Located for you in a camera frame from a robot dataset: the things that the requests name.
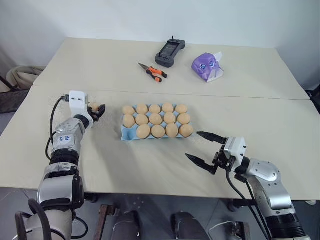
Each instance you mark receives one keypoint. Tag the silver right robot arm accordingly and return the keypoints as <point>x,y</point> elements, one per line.
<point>270,182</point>

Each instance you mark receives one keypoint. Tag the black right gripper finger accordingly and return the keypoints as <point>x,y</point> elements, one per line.
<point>200,162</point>
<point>212,137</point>

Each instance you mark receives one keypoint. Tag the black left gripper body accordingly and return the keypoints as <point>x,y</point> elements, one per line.
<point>94,116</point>

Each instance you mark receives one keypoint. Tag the blue egg carton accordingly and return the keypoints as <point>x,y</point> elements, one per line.
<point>127,135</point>

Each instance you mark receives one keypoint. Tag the orange black cutting pliers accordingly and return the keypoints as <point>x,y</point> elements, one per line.
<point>156,73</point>

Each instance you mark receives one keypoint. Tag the dark grey handheld controller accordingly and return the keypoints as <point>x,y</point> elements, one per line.
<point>170,52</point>

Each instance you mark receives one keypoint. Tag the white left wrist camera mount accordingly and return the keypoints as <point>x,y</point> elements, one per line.
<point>78,101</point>

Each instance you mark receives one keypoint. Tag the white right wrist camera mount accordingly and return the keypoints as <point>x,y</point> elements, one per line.
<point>235,148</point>

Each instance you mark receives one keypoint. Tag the black object at room edge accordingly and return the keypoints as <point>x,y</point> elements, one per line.
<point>313,92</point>

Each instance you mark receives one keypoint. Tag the purple tissue pack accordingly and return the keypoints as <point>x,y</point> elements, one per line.
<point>205,66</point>

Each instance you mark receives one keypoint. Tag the beige cloth bag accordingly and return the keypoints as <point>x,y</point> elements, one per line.
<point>23,76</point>

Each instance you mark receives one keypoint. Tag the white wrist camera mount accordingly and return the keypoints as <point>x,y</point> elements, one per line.
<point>235,148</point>
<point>78,101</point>

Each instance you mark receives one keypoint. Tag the dark rounded shape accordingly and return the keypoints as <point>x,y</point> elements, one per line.
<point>127,225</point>
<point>187,225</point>

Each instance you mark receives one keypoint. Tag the rusty metal frame post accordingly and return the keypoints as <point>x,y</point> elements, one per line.
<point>106,220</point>
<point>242,230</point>

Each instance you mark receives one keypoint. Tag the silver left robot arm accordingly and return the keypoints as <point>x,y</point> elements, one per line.
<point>67,140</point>

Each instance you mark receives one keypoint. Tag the black table leg caster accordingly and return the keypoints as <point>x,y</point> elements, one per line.
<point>237,205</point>
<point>91,197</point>

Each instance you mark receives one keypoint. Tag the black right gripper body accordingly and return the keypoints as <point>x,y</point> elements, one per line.
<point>222,161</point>

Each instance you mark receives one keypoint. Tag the tan egg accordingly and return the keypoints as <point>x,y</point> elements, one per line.
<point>94,106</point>
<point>155,119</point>
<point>154,108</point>
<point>169,117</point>
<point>158,131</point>
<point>142,108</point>
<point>128,110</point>
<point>181,108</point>
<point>141,119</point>
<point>129,121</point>
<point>186,130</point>
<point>172,130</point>
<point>183,119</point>
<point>143,131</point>
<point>167,107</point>

